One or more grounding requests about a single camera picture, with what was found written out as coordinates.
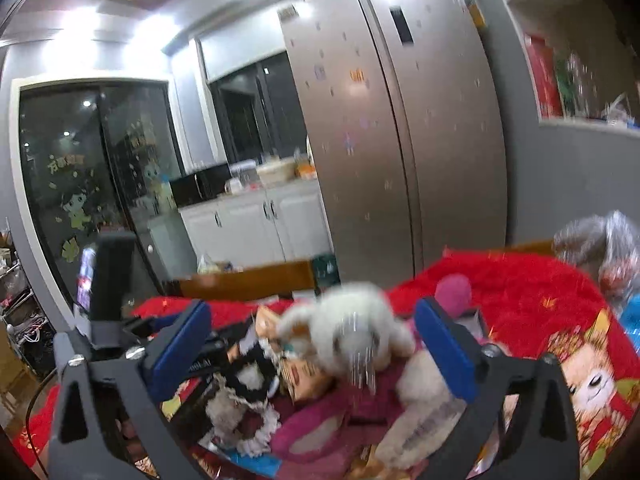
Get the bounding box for white plush toy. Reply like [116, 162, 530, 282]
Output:
[276, 281, 417, 392]

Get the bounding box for dark kitchen window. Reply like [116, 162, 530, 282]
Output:
[201, 50, 309, 167]

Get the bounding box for silver refrigerator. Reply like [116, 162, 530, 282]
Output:
[276, 0, 512, 281]

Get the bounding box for tan snack packet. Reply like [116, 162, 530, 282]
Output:
[254, 305, 333, 403]

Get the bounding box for metal storage rack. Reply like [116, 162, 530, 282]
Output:
[0, 217, 47, 397]

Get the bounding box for magenta plush item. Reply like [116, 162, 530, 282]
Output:
[271, 360, 407, 458]

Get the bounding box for green crate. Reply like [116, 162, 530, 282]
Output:
[311, 254, 339, 292]

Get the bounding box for clear plastic bag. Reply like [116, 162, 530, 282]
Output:
[551, 209, 640, 307]

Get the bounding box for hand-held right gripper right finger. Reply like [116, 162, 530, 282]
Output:
[414, 296, 582, 480]

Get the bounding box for glass sliding door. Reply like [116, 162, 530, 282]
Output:
[9, 76, 199, 313]

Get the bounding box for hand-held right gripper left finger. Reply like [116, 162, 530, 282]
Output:
[47, 299, 214, 480]

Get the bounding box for black and white scrunchie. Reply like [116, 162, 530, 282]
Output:
[204, 342, 282, 457]

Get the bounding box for fluffy white hair claw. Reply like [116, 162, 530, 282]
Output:
[374, 347, 473, 467]

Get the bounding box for red printed blanket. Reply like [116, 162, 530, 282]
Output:
[10, 249, 640, 480]

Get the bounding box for black microwave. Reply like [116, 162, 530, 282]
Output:
[169, 163, 234, 208]

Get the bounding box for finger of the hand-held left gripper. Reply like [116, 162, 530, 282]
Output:
[197, 327, 242, 377]

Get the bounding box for pink pompom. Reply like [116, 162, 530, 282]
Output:
[434, 274, 474, 317]

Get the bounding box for blue plastic bag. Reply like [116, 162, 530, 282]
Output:
[619, 294, 640, 352]

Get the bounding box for red box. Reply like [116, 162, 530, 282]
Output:
[524, 34, 564, 119]

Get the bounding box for white kitchen cabinet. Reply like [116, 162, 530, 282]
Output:
[176, 180, 334, 272]

